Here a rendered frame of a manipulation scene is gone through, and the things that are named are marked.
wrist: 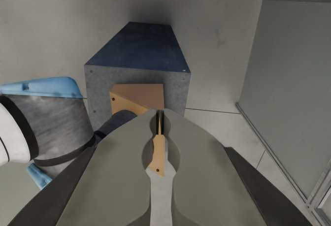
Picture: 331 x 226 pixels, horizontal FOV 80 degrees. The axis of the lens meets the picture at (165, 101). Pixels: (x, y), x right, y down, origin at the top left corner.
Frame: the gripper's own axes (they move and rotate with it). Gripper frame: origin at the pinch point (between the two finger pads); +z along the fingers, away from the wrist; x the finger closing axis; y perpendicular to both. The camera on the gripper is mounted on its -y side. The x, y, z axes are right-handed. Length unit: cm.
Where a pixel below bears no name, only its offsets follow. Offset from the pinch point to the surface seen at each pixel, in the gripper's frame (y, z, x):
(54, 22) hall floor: 13, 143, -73
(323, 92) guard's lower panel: 28, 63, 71
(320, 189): 65, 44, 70
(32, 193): 129, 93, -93
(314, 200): 72, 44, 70
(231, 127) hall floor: 104, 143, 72
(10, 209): 129, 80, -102
